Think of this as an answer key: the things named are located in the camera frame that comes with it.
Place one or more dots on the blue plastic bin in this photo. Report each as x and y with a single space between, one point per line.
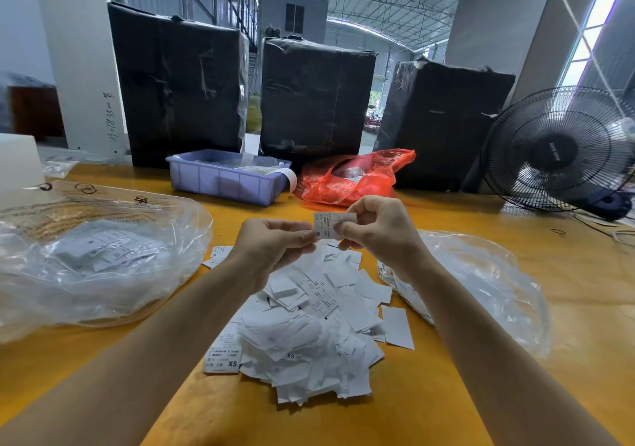
220 177

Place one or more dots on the white pillar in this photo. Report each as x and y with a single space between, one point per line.
81 59

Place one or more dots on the person's right hand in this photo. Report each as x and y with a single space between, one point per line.
382 230

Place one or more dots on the brown wooden cabinet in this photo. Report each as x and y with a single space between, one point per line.
36 111

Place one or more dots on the person's left hand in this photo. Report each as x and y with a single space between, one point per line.
268 247

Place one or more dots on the grey cabin with window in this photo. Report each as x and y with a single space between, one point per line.
293 14

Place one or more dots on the large black wrapped bale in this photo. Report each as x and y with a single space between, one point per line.
446 123
317 99
179 84

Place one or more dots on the pile of white labels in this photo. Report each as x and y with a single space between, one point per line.
308 337

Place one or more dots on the white paper label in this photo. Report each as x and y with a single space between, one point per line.
331 224

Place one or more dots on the black table fan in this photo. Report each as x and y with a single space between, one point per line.
558 148

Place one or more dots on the clear plastic bag black print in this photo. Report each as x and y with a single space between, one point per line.
491 287

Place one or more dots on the large clear bag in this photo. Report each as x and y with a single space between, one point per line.
99 260

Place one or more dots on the red plastic bag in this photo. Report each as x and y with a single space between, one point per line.
355 179

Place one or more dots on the person's left forearm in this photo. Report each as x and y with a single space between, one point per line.
119 371

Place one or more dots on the person's right forearm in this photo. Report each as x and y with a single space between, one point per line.
511 366

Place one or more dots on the white foam box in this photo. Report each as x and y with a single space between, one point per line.
20 166

